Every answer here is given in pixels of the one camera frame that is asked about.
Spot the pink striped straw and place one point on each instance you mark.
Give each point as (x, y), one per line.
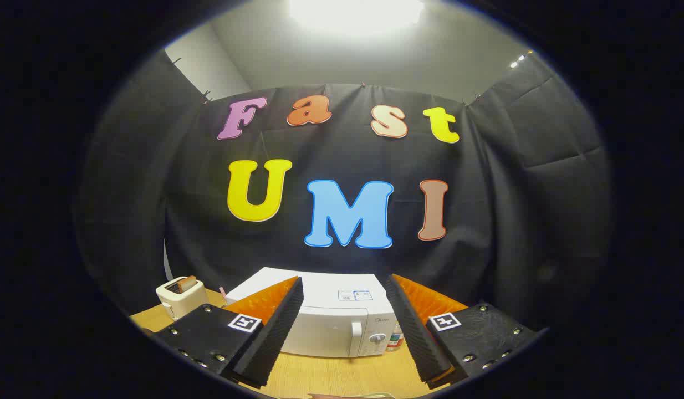
(223, 296)

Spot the white toaster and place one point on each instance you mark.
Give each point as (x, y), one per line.
(178, 303)

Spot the ceiling light panel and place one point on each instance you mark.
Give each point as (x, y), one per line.
(356, 14)

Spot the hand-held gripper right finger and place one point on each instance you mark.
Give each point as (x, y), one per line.
(411, 332)

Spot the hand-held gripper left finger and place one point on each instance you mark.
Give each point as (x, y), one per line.
(275, 338)

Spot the white microwave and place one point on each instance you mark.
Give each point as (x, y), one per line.
(331, 327)

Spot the toasted bread slice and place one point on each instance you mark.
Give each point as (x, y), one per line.
(188, 284)

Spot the clear water bottle red label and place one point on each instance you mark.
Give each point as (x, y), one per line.
(394, 341)

